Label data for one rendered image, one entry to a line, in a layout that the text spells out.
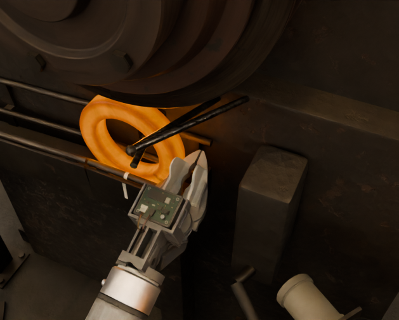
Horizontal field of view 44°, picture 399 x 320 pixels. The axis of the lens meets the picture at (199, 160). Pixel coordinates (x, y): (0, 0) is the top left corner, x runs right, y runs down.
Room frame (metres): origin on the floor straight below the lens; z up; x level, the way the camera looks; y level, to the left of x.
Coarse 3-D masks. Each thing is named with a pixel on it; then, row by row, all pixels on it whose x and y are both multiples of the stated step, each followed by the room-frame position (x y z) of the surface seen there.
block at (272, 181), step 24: (264, 168) 0.46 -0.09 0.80; (288, 168) 0.46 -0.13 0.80; (240, 192) 0.43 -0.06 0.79; (264, 192) 0.42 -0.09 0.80; (288, 192) 0.42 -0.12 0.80; (240, 216) 0.43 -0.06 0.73; (264, 216) 0.41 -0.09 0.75; (288, 216) 0.40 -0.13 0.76; (240, 240) 0.42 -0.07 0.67; (264, 240) 0.41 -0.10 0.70; (288, 240) 0.45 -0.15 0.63; (240, 264) 0.42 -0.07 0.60; (264, 264) 0.40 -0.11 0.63
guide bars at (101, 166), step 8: (0, 136) 0.63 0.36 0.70; (8, 136) 0.63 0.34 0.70; (16, 136) 0.62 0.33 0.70; (24, 144) 0.61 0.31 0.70; (32, 144) 0.60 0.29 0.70; (40, 144) 0.60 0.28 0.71; (48, 152) 0.60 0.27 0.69; (56, 152) 0.58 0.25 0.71; (64, 152) 0.57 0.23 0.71; (72, 160) 0.56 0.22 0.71; (80, 160) 0.56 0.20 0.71; (88, 160) 0.55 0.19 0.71; (96, 168) 0.54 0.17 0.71; (104, 168) 0.54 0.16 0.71; (112, 168) 0.54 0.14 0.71; (120, 176) 0.52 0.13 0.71; (128, 176) 0.52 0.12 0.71; (136, 176) 0.52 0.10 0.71; (136, 184) 0.52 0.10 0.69; (152, 184) 0.50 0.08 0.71
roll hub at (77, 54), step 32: (0, 0) 0.48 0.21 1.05; (32, 0) 0.43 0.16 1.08; (64, 0) 0.42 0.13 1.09; (96, 0) 0.42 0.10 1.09; (128, 0) 0.40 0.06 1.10; (160, 0) 0.38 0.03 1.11; (0, 32) 0.47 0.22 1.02; (32, 32) 0.46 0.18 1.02; (64, 32) 0.45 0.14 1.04; (96, 32) 0.43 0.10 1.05; (128, 32) 0.40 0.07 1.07; (160, 32) 0.39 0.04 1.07; (64, 64) 0.44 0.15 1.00; (96, 64) 0.42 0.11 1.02
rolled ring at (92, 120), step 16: (96, 96) 0.59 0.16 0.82; (96, 112) 0.57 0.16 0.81; (112, 112) 0.55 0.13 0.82; (128, 112) 0.54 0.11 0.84; (144, 112) 0.54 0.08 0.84; (160, 112) 0.55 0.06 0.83; (80, 128) 0.59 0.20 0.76; (96, 128) 0.57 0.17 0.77; (144, 128) 0.53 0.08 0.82; (96, 144) 0.57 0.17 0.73; (112, 144) 0.59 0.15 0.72; (160, 144) 0.52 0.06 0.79; (176, 144) 0.52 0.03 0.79; (112, 160) 0.56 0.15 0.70; (128, 160) 0.57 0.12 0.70; (160, 160) 0.52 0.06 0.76; (144, 176) 0.53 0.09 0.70; (160, 176) 0.52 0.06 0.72
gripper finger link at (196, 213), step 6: (204, 186) 0.47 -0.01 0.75; (204, 192) 0.46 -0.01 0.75; (204, 198) 0.45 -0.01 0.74; (198, 204) 0.44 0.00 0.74; (204, 204) 0.44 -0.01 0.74; (192, 210) 0.43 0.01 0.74; (198, 210) 0.43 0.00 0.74; (204, 210) 0.43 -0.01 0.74; (192, 216) 0.42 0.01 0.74; (198, 216) 0.42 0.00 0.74; (204, 216) 0.43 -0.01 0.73; (192, 222) 0.42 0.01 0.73; (198, 222) 0.42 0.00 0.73; (192, 228) 0.41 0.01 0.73
